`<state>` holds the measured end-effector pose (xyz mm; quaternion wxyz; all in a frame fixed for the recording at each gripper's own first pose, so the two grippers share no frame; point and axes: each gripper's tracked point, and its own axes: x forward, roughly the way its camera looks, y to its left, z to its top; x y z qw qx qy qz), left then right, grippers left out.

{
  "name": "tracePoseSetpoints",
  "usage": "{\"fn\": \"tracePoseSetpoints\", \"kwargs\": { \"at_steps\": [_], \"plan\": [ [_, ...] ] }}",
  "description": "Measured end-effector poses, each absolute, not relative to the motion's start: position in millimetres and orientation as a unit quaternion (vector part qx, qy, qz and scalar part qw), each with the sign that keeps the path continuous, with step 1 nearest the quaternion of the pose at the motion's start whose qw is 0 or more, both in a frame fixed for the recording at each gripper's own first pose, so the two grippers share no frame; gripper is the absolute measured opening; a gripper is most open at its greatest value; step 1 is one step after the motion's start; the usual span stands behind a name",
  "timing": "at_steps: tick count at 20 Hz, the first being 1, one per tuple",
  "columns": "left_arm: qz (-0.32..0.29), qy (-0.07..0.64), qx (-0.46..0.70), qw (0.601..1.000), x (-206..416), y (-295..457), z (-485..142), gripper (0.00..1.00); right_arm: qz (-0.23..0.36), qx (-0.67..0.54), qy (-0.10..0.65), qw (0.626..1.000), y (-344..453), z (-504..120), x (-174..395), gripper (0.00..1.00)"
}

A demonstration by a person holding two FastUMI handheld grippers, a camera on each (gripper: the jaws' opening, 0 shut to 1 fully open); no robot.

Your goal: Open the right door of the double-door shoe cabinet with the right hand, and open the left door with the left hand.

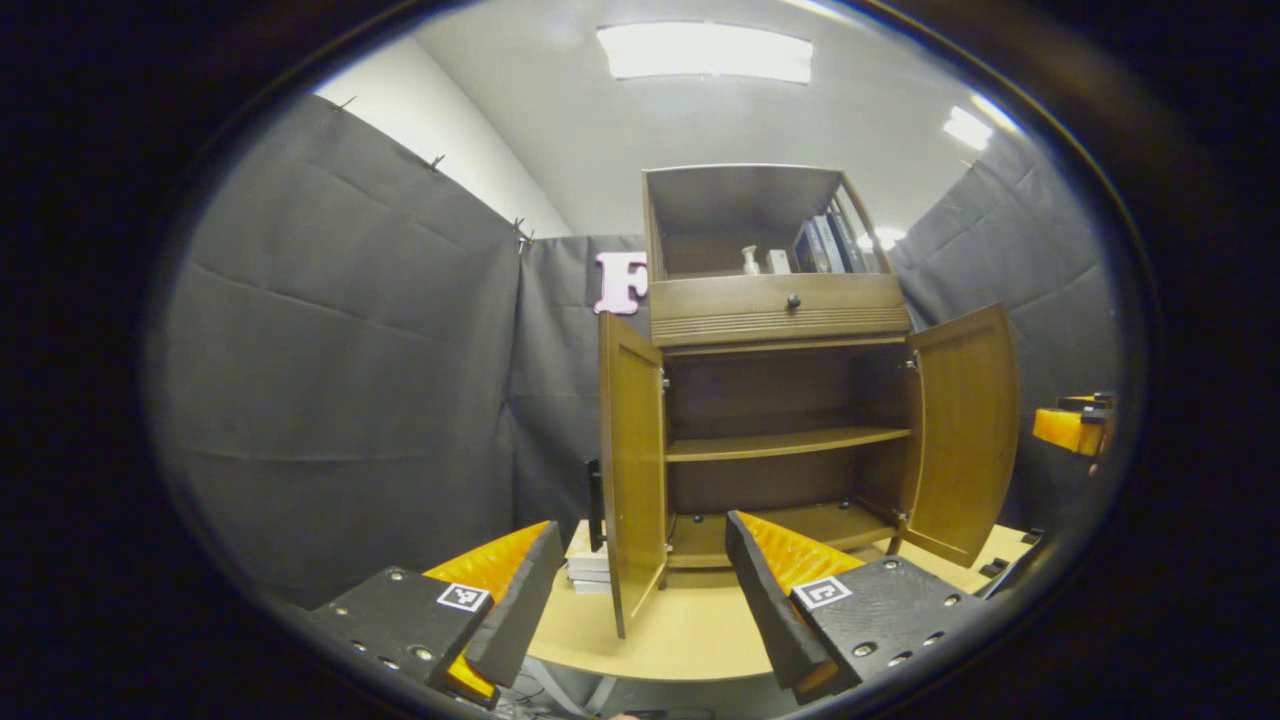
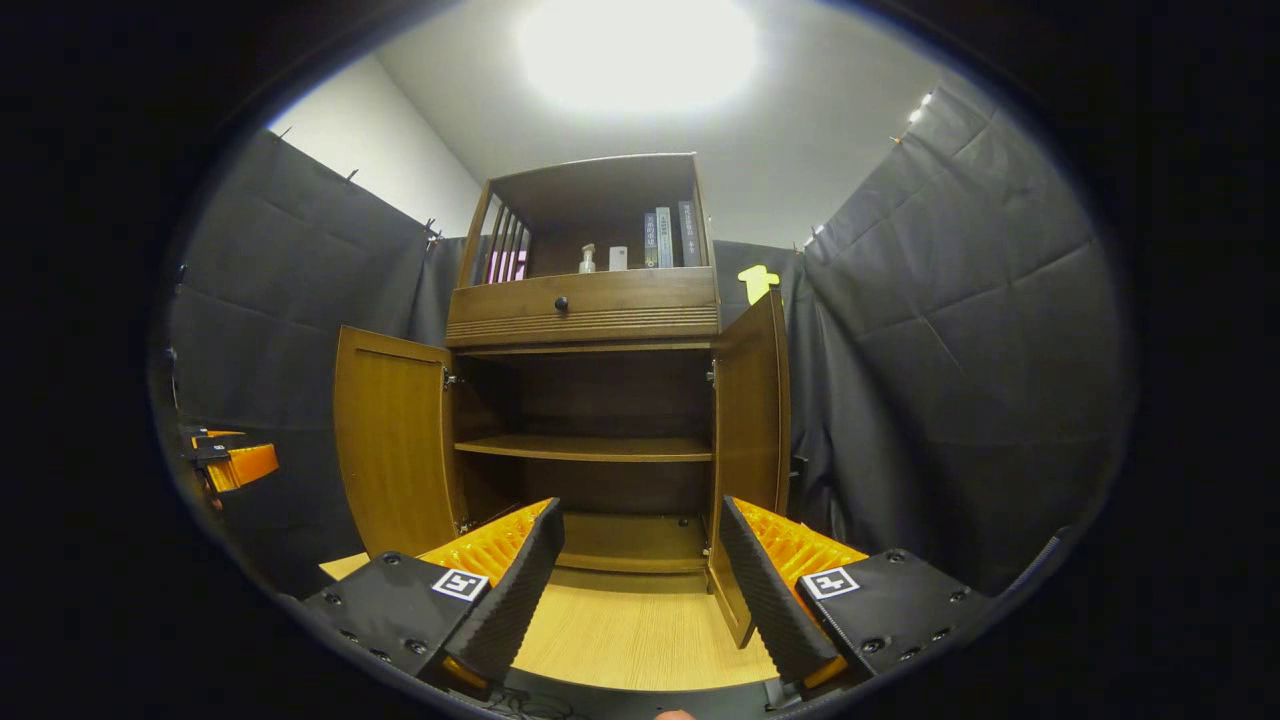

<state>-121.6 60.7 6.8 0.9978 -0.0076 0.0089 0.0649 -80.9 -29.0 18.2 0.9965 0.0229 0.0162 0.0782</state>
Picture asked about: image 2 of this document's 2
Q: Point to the small white box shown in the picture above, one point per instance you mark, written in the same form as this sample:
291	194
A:
618	259

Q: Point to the small ceiling spotlight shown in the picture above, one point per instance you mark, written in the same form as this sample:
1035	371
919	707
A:
920	105

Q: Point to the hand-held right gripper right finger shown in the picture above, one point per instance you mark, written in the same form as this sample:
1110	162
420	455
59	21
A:
765	600

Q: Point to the black backdrop cloth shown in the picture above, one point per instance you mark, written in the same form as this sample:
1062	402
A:
950	350

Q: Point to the wooden drawer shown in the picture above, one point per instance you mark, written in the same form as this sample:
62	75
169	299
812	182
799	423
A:
620	300

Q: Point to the dark grey book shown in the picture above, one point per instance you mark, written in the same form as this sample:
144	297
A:
689	235

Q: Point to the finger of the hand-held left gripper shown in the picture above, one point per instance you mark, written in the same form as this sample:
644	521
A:
250	463
222	434

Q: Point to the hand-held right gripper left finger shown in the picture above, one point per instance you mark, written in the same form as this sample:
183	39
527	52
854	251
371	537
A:
510	600

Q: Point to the inner wooden shelf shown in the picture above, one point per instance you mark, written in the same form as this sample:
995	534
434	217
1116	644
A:
590	448

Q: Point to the wooden double-door shoe cabinet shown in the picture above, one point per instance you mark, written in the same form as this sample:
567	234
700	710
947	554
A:
600	190

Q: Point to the small pump bottle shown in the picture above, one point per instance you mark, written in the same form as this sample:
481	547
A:
587	260

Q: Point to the wooden cabinet door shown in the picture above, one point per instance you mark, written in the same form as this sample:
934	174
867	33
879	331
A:
395	440
750	420

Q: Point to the grey mesh chair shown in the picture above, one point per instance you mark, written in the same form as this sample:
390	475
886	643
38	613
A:
1040	560

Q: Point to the ceiling light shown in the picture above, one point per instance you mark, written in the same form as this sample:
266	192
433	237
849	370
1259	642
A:
640	50

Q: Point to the grey blue book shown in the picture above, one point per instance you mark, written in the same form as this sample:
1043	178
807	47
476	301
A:
650	242

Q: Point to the pale grey book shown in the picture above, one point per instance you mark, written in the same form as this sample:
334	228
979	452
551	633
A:
664	238

